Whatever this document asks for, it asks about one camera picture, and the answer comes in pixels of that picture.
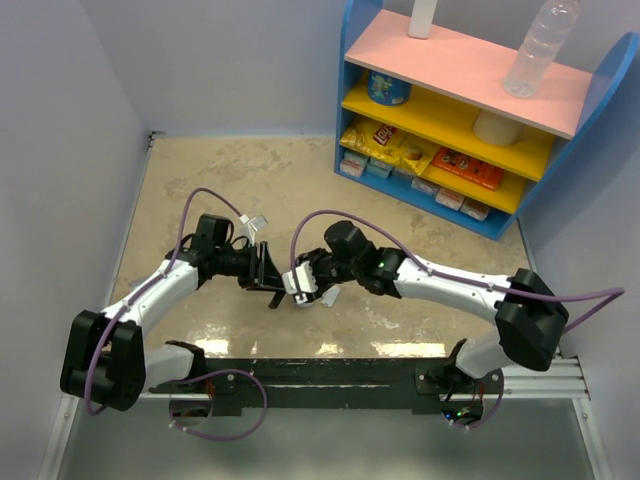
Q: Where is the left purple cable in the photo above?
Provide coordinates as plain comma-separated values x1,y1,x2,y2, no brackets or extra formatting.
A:
83,187,246,416

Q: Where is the orange snack box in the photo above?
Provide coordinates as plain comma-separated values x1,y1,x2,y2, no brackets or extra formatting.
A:
431,147,504,191

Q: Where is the white battery cover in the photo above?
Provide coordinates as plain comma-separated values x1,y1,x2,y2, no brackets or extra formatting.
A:
321,286,341,308

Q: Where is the small white box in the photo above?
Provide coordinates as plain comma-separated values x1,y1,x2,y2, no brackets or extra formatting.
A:
339,150,369,178
411,176,440,196
435,188,466,211
366,157,394,179
460,198,492,222

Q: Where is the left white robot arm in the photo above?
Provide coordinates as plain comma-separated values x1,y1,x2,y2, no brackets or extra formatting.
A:
59,214,285,411

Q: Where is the small white box leftmost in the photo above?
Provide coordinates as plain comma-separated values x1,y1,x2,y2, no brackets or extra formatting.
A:
339,150,369,178

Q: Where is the white paper roll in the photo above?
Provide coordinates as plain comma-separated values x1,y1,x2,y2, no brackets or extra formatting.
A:
472,109,524,146

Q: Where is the blue snack can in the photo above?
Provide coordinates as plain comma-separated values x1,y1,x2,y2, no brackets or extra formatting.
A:
367,70,412,106

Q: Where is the white bottle on shelf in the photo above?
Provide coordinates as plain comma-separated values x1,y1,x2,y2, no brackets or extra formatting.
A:
408,0,437,39

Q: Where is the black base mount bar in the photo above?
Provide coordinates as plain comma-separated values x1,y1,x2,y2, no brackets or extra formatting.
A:
148,357,504,417

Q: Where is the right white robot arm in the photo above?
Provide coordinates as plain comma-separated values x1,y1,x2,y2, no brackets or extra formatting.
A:
282,220,568,393

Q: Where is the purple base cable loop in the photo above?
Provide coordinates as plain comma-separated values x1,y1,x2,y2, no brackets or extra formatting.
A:
167,368,269,442

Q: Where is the clear plastic water bottle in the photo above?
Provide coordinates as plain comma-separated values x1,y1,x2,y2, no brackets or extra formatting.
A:
502,0,582,98

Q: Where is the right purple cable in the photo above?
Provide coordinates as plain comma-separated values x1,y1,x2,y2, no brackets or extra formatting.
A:
289,209,626,331

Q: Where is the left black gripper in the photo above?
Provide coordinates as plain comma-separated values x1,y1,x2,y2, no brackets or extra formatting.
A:
214,241,288,292

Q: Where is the yellow Lays chips bag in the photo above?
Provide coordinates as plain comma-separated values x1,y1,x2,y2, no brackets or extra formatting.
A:
339,116,441,175

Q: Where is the blue shelf unit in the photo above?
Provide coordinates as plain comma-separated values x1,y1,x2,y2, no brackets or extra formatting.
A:
336,1,639,240

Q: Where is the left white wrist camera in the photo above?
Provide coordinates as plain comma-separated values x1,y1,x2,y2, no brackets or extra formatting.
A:
238,214,268,245

